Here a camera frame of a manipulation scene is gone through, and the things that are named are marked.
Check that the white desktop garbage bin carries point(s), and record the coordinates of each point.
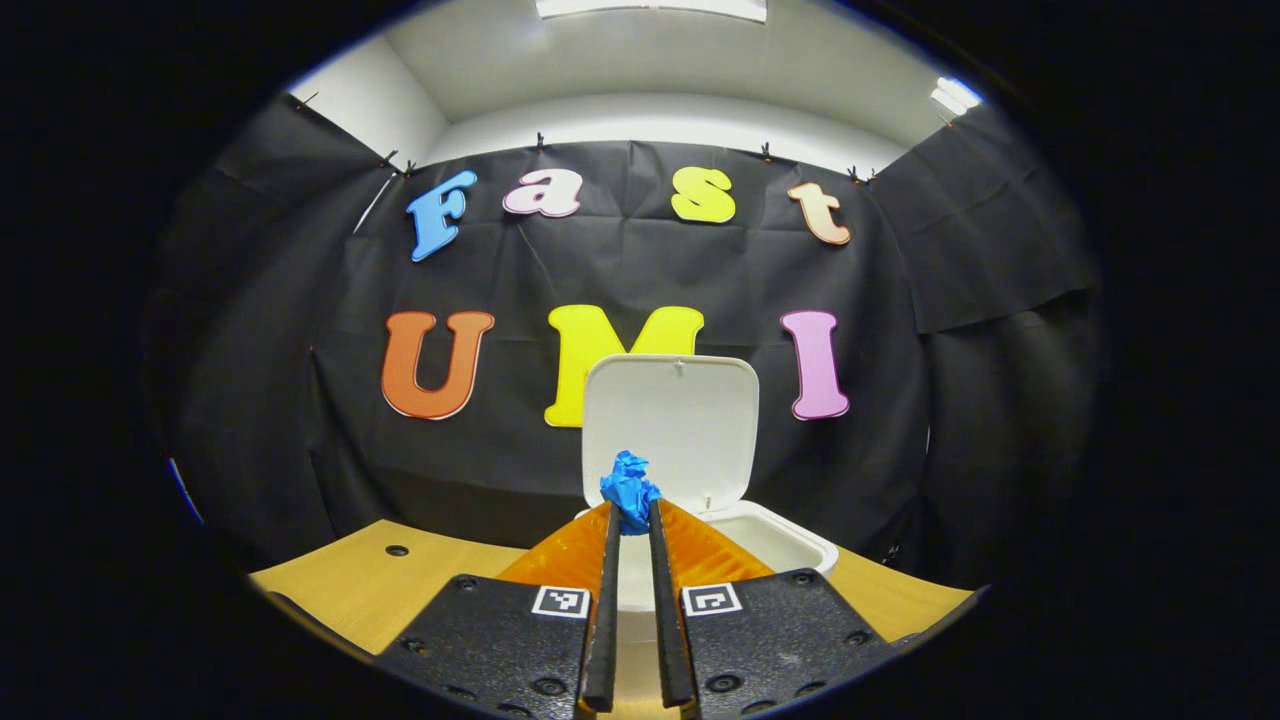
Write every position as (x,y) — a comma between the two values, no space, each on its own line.
(670,420)

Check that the wooden desktop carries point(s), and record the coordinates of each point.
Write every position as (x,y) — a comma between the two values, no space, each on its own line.
(400,590)

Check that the blue paper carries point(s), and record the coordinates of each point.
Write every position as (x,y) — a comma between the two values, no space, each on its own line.
(630,490)

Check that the black backdrop cloth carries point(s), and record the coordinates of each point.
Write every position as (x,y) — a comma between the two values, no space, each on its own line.
(260,400)

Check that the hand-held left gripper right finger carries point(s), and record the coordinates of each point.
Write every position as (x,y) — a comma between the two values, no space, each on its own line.
(670,650)

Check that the long ceiling light panel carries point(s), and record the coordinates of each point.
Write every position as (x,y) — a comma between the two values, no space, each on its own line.
(650,8)

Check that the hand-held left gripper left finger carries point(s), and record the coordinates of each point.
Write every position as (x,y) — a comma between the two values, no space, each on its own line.
(603,650)

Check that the small ceiling light panel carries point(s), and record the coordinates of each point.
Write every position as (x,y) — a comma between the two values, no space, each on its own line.
(955,95)

